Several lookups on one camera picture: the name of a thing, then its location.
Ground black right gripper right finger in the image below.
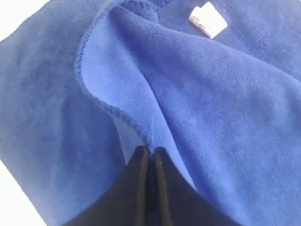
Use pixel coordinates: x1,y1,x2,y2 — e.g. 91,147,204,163
154,147,238,226

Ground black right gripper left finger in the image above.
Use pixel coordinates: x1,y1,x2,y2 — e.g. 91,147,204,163
68,146,150,226

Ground blue microfiber towel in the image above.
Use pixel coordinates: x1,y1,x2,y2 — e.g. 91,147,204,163
0,0,301,226

